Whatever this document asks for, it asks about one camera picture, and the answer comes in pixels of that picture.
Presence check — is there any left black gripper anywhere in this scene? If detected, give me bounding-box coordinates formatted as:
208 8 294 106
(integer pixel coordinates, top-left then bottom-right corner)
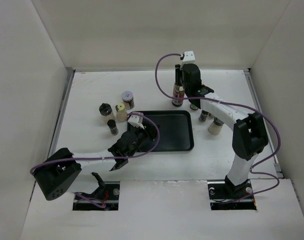
127 121 160 158

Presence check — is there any tall black-cap sauce bottle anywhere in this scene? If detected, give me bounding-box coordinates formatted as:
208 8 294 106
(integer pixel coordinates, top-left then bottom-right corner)
171 82 185 107

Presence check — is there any yellow-cap red sauce bottle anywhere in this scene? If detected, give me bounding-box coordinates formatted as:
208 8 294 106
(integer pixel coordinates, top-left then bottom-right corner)
189 102 199 111

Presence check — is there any small black-cap spice bottle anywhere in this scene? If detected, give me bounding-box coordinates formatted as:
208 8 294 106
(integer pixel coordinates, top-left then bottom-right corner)
198 110 209 123

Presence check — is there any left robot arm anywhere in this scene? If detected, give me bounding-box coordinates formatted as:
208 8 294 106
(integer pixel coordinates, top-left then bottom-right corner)
30 122 161 201

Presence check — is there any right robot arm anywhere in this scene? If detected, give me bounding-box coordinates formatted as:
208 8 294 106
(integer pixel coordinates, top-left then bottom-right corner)
180 63 268 198

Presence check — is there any yellow-cap white powder jar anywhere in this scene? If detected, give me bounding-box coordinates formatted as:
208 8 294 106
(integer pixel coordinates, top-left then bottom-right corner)
115 103 128 122

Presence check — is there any black plastic tray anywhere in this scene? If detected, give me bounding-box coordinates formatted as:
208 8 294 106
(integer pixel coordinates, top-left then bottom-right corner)
142 110 195 153

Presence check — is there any small dark pepper bottle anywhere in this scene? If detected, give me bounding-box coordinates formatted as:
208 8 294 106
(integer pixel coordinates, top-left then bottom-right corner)
107 119 119 136

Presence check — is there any red-label lid brown jar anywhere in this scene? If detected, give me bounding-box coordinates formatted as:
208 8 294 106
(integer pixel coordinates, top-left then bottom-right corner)
121 90 135 110

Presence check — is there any black-cap shaker jar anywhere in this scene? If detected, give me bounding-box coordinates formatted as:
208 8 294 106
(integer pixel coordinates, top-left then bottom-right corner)
98 103 115 123

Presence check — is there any silver-lid white powder jar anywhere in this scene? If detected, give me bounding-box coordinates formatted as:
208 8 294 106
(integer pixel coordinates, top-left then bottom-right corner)
208 117 224 136

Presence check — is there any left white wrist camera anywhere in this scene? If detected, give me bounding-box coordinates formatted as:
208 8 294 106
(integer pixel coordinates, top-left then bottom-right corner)
127 111 145 129

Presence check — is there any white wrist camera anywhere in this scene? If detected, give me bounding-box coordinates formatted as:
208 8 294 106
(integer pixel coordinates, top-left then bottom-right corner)
180 50 196 65
127 111 145 129

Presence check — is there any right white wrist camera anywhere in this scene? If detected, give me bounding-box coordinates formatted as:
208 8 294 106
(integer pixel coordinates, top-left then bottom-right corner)
180 50 196 65

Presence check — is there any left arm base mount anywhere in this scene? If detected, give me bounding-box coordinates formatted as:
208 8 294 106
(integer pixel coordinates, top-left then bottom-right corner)
72 172 121 211

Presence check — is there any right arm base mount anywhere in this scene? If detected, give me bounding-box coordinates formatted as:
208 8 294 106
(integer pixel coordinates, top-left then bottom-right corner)
207 180 257 211

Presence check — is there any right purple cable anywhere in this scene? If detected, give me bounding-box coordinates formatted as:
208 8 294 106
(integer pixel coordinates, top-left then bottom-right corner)
154 52 280 205

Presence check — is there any purple cable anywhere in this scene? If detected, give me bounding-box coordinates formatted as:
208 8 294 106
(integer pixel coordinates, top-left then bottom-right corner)
29 112 161 209
154 52 280 205

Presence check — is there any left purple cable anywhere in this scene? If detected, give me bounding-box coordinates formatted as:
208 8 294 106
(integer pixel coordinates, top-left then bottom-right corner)
29 112 161 209

